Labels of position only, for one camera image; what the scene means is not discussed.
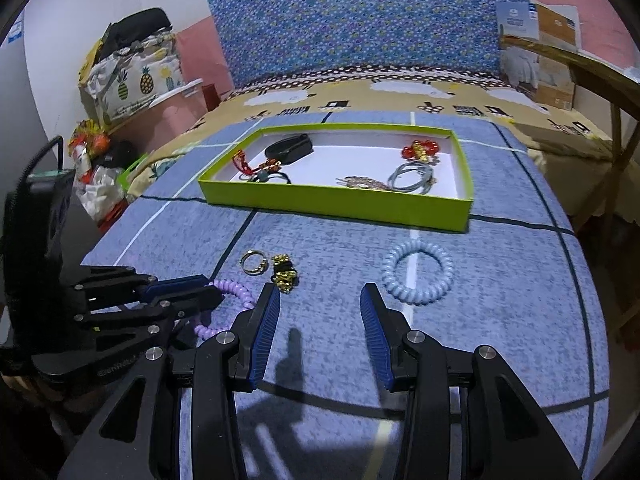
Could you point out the yellow printed bedsheet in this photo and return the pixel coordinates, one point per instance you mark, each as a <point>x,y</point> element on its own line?
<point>350,92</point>

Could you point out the gold black hair clip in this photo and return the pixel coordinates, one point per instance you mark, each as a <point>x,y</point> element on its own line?
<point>285,277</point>

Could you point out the orange snack bags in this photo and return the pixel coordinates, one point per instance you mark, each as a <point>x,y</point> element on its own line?
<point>90,140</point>

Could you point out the black wrist band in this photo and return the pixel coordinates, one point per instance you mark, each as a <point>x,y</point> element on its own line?
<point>300,150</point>

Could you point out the blue floral headboard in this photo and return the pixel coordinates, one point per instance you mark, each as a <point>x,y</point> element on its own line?
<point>350,20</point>

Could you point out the wooden table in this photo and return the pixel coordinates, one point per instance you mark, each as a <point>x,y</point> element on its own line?
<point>600,75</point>

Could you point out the pink storage box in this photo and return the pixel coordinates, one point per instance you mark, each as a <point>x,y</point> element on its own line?
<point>170,115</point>

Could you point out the green shallow box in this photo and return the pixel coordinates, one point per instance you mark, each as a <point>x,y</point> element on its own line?
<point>350,205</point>

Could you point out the blue checked blanket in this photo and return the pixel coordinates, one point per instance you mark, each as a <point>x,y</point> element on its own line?
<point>500,300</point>

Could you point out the black bag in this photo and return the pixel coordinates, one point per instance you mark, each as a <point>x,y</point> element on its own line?
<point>135,27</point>

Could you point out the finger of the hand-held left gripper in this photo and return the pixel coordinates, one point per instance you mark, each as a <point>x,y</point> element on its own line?
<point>200,300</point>
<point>175,285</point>

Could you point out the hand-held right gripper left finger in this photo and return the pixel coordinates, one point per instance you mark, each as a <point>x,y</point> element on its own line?
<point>265,335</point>

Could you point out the pineapple print bag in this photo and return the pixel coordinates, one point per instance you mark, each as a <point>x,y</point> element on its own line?
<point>135,80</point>

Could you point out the green plastic bag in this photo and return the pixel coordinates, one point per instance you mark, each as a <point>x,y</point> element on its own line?
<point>132,165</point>

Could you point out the small red box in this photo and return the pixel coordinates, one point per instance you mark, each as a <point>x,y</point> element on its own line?
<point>211,97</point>

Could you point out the printed cardboard box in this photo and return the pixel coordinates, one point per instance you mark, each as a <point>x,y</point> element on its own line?
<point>555,25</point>

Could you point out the white plastic bag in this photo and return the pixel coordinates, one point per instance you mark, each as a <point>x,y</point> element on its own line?
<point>97,190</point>

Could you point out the grey refrigerator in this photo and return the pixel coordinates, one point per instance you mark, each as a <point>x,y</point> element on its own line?
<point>20,110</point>

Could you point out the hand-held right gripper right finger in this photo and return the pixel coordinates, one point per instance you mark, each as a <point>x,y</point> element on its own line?
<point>372,340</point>

